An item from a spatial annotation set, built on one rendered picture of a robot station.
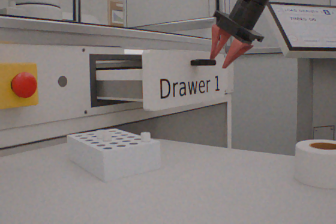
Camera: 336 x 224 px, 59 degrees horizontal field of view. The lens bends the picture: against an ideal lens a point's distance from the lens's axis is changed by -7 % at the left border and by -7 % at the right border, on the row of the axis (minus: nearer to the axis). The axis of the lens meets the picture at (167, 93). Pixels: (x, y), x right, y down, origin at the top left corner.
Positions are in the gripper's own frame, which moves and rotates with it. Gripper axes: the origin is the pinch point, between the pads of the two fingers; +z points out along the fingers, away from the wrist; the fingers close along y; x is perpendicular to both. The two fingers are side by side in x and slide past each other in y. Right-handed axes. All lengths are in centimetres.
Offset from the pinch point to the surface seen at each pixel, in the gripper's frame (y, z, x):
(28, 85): 8.8, 10.0, 36.7
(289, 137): -6, 60, -162
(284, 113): 7, 48, -162
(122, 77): 9.0, 9.6, 16.5
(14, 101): 9.7, 13.6, 37.9
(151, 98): -0.4, 7.9, 17.9
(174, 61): 3.4, 2.5, 10.6
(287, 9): 20, -15, -83
